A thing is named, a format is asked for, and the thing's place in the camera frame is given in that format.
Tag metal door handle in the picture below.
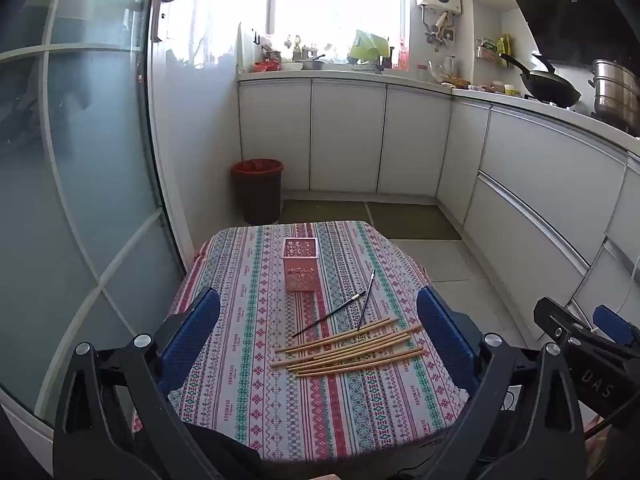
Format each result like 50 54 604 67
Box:
151 0 183 43

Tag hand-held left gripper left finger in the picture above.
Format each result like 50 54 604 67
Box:
52 287 221 480

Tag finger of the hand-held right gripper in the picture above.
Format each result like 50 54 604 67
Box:
534 297 588 346
593 305 640 348

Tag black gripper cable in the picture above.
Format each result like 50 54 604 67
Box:
584 410 617 442

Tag white kitchen base cabinets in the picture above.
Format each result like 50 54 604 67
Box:
237 77 640 361

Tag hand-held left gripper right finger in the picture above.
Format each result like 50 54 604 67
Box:
416 287 586 480

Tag wall rack with bottles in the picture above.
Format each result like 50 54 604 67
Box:
475 34 513 67

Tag pile of wooden chopsticks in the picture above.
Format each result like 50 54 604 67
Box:
271 316 425 378

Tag dark trash bin red liner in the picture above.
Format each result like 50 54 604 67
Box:
231 158 285 226

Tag pink plastic basket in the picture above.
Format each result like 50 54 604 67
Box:
281 236 320 293

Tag frosted glass sliding door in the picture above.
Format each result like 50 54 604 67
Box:
0 0 196 431

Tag black range hood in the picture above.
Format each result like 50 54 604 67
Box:
492 0 640 66

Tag patterned tablecloth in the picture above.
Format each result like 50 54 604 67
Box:
132 220 473 463

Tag green plastic bag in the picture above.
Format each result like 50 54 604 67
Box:
348 29 391 61

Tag black chopstick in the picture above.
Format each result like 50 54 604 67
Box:
357 268 377 331
292 292 367 338

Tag black wok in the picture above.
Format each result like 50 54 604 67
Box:
498 52 582 109

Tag bright kitchen window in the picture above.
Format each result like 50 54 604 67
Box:
165 0 416 68

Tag steel steamer pot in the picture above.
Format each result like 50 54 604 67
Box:
590 59 640 131

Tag brown floor mat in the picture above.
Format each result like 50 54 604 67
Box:
280 200 372 226
367 202 463 241

